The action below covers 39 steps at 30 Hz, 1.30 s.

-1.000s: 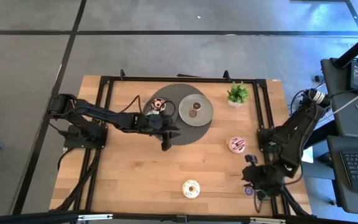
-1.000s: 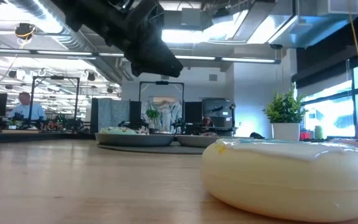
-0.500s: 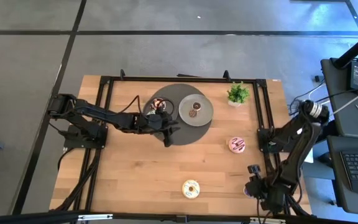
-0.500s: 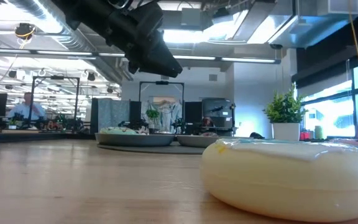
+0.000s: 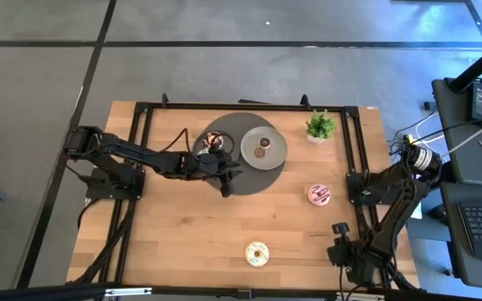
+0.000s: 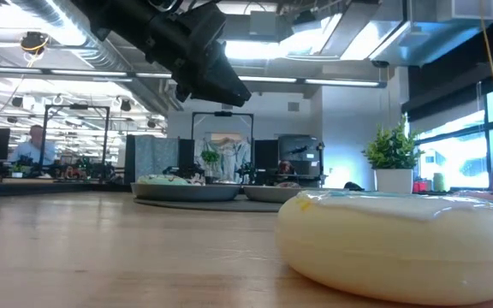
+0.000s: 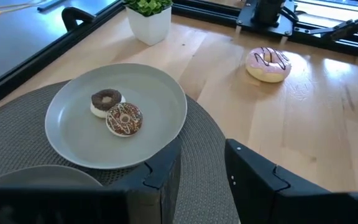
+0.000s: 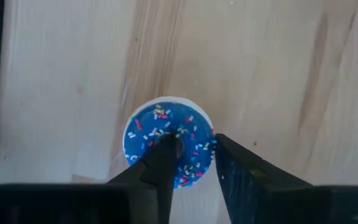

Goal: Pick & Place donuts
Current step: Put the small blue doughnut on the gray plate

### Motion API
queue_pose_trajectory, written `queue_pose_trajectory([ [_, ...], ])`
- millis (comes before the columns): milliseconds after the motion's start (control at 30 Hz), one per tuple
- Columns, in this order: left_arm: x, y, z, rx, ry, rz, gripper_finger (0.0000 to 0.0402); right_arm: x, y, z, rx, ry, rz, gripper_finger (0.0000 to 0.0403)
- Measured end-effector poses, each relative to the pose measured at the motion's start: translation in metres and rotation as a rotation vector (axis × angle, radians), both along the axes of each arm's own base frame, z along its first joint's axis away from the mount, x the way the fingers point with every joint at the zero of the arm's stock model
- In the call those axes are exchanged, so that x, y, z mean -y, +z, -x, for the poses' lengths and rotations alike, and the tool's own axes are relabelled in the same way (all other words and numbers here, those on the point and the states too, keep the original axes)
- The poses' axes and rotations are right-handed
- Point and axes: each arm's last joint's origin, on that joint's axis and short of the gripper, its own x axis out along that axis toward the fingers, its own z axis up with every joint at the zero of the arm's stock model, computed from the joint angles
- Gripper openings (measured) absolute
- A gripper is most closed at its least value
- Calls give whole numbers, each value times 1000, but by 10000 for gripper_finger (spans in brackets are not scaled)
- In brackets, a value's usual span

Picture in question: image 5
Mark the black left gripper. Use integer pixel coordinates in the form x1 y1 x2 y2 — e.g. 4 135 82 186
192 149 244 198

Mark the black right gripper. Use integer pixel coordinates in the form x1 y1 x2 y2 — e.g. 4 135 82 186
326 222 363 268

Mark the pink chocolate-drizzle donut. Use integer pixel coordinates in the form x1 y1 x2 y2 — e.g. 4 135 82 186
307 183 331 207

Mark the white icing donut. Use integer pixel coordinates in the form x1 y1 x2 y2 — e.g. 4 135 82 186
244 241 270 268

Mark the round grey woven placemat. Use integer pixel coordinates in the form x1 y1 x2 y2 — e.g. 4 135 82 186
192 111 286 196

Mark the light grey plate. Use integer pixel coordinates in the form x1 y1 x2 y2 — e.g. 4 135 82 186
239 125 289 171

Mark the green plant in white pot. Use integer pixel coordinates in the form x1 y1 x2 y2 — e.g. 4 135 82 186
305 109 337 145

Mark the grey keyboard desk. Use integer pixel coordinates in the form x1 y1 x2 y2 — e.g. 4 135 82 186
440 181 482 290

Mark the grey side desk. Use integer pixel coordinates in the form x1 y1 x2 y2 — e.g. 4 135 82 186
431 77 482 181

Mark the black diagonal pole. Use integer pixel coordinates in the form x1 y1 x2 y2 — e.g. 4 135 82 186
448 35 482 94

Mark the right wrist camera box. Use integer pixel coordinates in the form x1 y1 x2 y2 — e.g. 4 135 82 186
347 261 379 288

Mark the white cable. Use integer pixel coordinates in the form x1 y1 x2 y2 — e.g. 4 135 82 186
408 110 482 160

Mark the black camera rig bar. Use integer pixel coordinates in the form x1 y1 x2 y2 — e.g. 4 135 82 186
0 282 482 301

